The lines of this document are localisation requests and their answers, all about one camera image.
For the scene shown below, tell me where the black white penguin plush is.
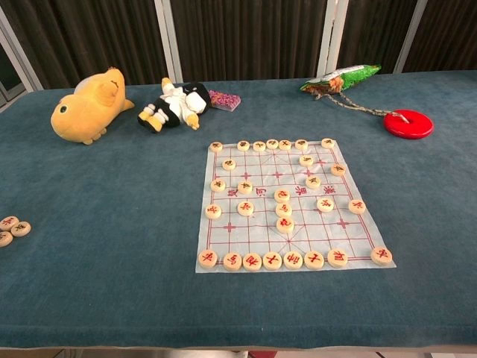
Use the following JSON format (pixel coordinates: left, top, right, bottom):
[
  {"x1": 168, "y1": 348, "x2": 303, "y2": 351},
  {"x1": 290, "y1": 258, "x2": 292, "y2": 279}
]
[{"x1": 137, "y1": 77, "x2": 212, "y2": 134}]

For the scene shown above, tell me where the yellow plush toy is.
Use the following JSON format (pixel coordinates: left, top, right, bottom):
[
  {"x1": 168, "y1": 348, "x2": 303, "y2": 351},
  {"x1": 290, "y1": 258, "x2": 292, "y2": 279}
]
[{"x1": 50, "y1": 66, "x2": 136, "y2": 145}]

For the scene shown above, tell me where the white Chinese chess board sheet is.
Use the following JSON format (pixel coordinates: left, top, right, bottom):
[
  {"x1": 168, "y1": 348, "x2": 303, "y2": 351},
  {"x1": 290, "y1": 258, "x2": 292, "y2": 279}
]
[{"x1": 194, "y1": 139, "x2": 397, "y2": 274}]

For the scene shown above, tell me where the dark brown curtain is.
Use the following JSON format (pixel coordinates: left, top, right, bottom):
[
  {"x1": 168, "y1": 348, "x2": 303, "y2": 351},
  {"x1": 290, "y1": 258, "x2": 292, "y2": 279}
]
[{"x1": 0, "y1": 0, "x2": 477, "y2": 90}]

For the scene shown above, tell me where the red round disc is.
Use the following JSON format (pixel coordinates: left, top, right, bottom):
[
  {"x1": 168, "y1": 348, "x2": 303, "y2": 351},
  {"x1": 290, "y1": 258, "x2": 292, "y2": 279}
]
[{"x1": 384, "y1": 108, "x2": 435, "y2": 140}]

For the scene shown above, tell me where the pink purple patterned packet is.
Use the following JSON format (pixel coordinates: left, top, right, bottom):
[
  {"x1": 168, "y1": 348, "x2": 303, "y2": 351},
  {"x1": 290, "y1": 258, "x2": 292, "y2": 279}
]
[{"x1": 208, "y1": 89, "x2": 241, "y2": 113}]

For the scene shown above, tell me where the green snack bag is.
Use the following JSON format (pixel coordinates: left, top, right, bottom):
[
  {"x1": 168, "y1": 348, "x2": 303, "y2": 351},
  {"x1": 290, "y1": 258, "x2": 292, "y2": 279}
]
[{"x1": 300, "y1": 63, "x2": 382, "y2": 95}]

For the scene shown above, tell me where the white frame post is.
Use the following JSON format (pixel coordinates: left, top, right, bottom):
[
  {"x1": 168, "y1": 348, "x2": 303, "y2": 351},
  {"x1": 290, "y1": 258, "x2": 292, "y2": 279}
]
[
  {"x1": 394, "y1": 0, "x2": 428, "y2": 74},
  {"x1": 317, "y1": 0, "x2": 349, "y2": 78},
  {"x1": 154, "y1": 0, "x2": 184, "y2": 84},
  {"x1": 0, "y1": 16, "x2": 45, "y2": 92}
]

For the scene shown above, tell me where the braided beige rope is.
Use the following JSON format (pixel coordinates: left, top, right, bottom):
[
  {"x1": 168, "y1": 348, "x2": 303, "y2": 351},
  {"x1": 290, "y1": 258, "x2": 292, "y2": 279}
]
[{"x1": 315, "y1": 91, "x2": 410, "y2": 124}]

